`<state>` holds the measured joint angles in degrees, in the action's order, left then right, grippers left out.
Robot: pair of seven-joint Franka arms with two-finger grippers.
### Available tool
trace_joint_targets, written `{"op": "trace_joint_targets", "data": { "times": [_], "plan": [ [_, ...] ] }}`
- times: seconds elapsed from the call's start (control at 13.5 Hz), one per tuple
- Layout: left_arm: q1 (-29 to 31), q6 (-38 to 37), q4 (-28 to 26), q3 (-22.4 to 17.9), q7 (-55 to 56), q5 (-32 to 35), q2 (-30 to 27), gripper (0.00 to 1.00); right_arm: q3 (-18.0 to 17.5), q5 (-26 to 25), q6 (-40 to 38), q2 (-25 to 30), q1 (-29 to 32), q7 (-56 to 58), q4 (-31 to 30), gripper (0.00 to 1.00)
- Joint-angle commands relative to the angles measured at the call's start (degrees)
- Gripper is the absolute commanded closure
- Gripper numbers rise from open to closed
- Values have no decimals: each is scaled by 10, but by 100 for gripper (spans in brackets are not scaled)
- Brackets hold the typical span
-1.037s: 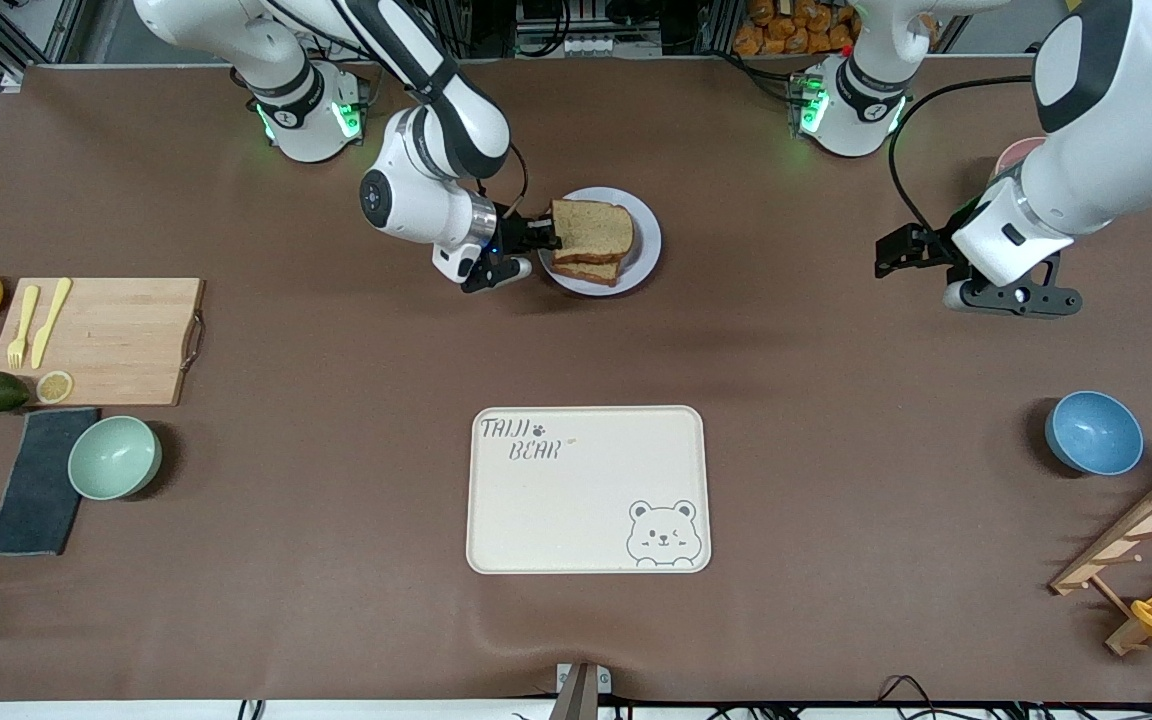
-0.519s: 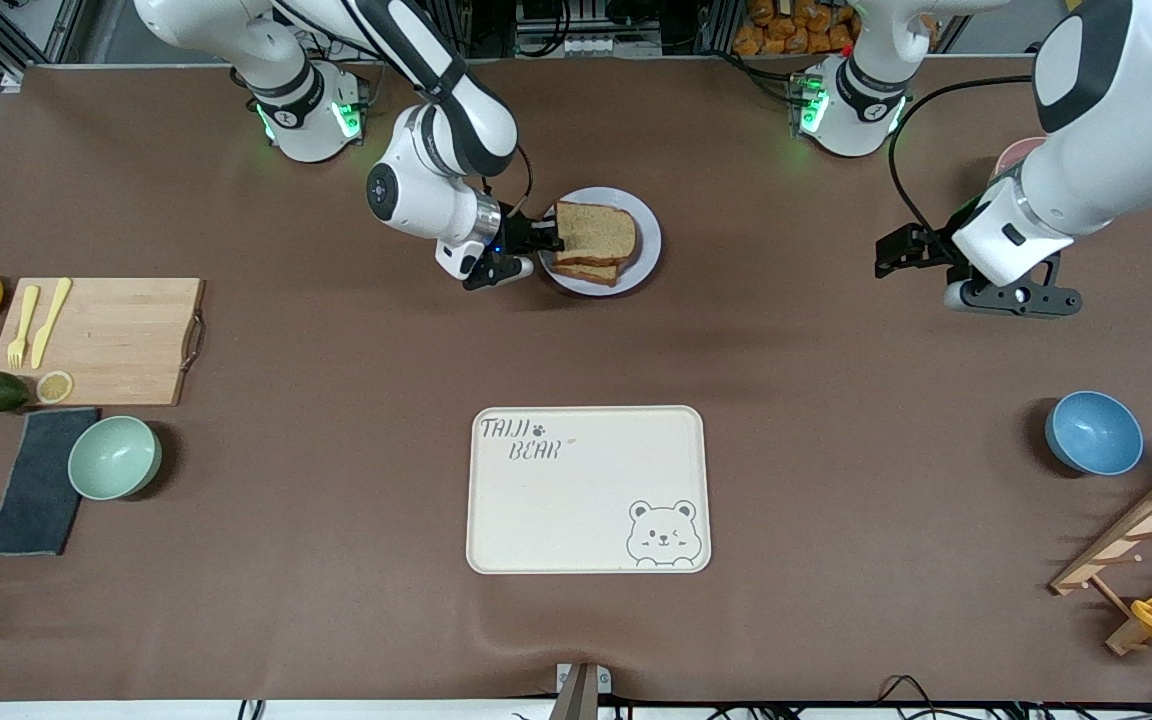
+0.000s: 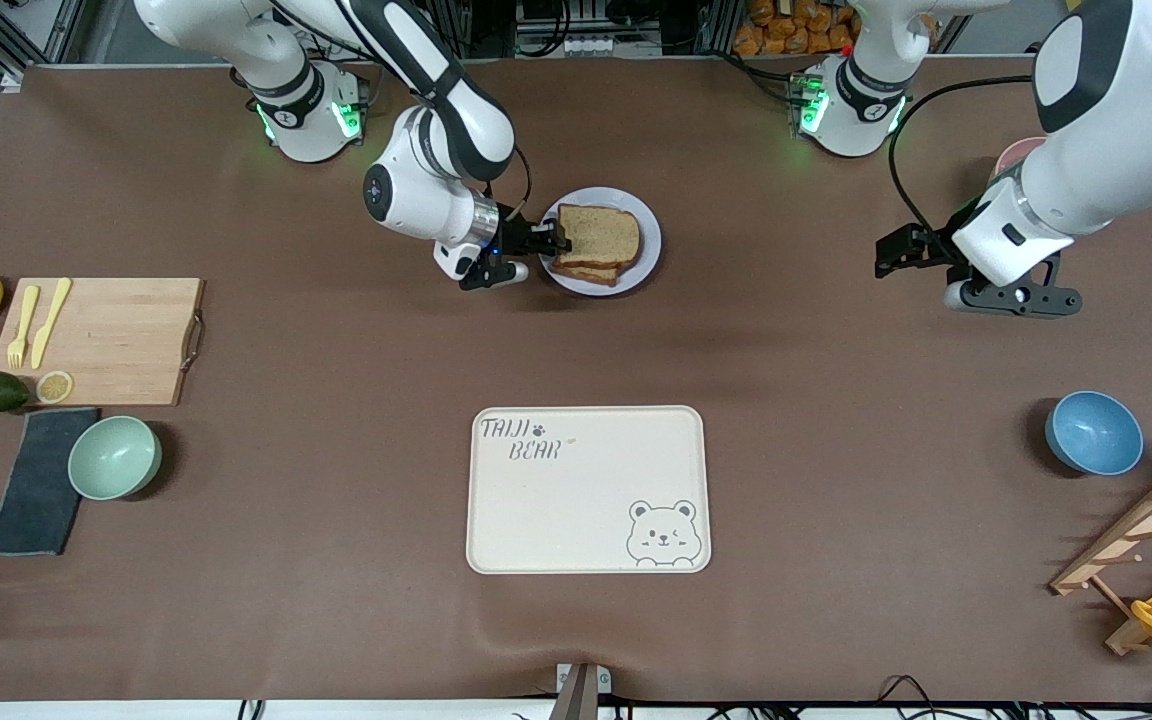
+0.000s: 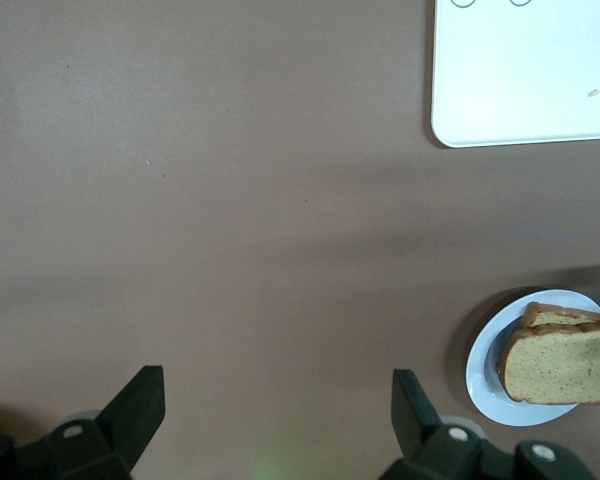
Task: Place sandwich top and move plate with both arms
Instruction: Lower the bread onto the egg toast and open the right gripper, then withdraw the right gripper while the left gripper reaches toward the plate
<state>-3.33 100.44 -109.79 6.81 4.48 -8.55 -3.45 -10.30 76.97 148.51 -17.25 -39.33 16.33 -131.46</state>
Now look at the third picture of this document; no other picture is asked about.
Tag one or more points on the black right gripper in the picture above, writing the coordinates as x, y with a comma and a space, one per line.
514, 238

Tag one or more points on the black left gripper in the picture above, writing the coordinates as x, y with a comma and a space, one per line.
936, 247

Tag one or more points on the brown bread slice plain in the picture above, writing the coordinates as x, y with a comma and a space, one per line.
598, 235

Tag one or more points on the brown bread slice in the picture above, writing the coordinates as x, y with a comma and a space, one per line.
591, 275

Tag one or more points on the white round plate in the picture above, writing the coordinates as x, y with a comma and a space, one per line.
648, 255

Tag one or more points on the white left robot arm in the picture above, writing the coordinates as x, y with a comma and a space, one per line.
1106, 160

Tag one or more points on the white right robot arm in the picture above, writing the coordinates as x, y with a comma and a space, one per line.
416, 190

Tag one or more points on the pink bowl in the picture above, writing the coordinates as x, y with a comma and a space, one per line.
1016, 155

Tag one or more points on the white socket strip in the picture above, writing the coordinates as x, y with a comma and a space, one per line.
596, 45

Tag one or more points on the bag of orange buns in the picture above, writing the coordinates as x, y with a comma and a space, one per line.
786, 30

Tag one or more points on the blue bowl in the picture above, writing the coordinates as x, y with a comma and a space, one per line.
1094, 433

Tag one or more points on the cream tray with bear print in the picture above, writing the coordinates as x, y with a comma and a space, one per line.
576, 510

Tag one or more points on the wooden drying rack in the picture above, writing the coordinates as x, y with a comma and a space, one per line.
1136, 540

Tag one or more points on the wooden cutting board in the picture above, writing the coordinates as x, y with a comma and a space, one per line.
116, 340

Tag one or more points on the light green bowl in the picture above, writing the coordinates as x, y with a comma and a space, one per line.
114, 458

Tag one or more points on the yellow plastic knife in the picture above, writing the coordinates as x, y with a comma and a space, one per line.
48, 325

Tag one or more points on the lemon slice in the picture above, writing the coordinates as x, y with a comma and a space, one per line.
55, 387

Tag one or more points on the yellow plastic fork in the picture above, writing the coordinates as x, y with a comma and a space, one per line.
20, 325

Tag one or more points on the dark grey cloth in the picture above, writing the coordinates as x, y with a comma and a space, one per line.
36, 490

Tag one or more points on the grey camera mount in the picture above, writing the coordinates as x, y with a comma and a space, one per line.
581, 690

